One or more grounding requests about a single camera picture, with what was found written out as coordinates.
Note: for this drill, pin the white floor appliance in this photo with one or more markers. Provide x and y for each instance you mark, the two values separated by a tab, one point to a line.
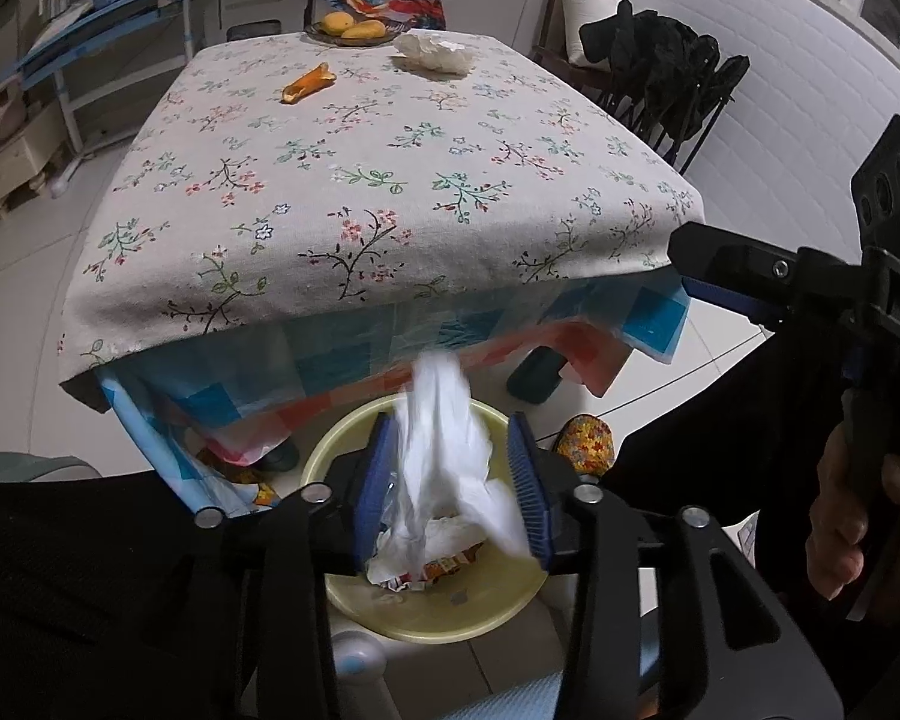
262	4

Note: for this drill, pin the grey-green stool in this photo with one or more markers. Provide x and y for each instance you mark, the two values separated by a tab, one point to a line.
22	465

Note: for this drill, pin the person's right hand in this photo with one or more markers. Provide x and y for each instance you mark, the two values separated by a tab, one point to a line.
832	525

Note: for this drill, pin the orange peel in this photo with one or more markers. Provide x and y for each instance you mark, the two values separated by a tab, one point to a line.
307	84

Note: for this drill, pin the person's leg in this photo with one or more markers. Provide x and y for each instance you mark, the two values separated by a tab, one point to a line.
82	600
720	450

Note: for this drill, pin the red snack wrapper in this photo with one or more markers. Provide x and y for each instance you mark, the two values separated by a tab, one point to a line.
454	562

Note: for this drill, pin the floral tablecloth table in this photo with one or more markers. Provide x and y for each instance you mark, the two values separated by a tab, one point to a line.
345	165

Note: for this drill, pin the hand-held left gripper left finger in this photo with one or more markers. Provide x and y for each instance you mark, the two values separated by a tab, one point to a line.
376	480

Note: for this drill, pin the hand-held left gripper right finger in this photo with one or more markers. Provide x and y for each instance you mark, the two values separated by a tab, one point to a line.
529	487

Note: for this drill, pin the yellow plastic basin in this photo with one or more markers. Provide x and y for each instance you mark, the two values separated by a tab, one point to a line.
435	615

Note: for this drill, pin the white and blue stool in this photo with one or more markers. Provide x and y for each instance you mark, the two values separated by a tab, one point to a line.
360	664

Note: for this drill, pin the wooden chair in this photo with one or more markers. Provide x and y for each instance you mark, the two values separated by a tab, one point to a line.
549	52

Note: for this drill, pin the beige jug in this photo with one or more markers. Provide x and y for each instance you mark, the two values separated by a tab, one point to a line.
4	111

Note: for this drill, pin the person's left leg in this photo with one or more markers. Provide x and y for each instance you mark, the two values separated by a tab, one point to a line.
82	600

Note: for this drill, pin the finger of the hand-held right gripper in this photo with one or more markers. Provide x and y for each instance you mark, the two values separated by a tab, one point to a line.
735	259
731	304

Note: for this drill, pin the cream television stand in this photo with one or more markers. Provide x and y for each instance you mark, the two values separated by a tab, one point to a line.
7	165

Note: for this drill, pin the yellow mango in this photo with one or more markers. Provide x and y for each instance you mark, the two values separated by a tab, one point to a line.
337	22
364	30

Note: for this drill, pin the blue study desk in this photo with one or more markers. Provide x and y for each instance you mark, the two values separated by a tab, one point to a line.
120	11

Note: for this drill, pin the white sack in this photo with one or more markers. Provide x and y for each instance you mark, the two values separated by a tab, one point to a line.
585	7

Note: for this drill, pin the person's right leg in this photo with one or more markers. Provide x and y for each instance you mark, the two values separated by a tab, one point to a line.
720	450

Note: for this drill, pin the black folding chair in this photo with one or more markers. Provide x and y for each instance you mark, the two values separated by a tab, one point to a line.
660	52

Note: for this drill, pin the woven plate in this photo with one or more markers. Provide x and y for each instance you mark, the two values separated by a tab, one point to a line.
396	34

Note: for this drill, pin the white tissue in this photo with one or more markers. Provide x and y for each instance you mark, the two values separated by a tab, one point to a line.
442	457
435	52

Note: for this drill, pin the white papers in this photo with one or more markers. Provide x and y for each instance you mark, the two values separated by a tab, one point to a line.
56	21

